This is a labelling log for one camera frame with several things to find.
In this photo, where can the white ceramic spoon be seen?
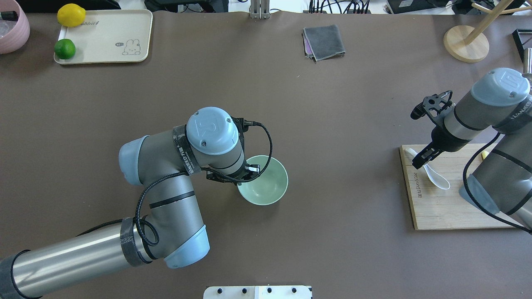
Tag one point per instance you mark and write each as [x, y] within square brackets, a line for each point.
[436, 179]

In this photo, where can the metal scoop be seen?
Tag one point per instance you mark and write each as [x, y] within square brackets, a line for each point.
[527, 63]

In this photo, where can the bamboo cutting board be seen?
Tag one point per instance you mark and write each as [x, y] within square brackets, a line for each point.
[438, 209]

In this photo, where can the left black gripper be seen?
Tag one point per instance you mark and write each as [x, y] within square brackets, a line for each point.
[240, 177]

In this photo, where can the yellow lemon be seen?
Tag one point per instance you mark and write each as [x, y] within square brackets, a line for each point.
[71, 15]

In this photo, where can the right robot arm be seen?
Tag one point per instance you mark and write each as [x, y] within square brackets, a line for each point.
[501, 99]

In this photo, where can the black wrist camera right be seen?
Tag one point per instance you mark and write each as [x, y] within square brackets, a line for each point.
[436, 107]

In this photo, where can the pink bowl with ice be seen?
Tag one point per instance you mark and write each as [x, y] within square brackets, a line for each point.
[16, 37]

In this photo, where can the aluminium frame post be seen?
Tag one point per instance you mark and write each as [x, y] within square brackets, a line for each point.
[259, 9]

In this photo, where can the white camera pole base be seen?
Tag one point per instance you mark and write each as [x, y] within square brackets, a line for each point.
[259, 292]

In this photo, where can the green lime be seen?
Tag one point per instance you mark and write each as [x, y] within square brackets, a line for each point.
[65, 49]

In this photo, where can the mint green bowl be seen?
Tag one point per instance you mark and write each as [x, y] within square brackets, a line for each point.
[269, 187]

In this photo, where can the folded grey cloth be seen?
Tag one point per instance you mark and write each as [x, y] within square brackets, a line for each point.
[322, 43]

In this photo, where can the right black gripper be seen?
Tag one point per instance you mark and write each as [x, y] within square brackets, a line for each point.
[445, 140]

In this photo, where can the metal muddler tool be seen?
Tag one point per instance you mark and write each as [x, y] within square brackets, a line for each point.
[9, 16]

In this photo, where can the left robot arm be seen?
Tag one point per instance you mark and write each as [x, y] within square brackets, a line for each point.
[167, 223]

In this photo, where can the beige rabbit tray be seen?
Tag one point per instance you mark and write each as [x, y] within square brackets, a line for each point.
[110, 36]

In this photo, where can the wooden mug tree stand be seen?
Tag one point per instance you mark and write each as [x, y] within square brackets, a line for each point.
[469, 44]

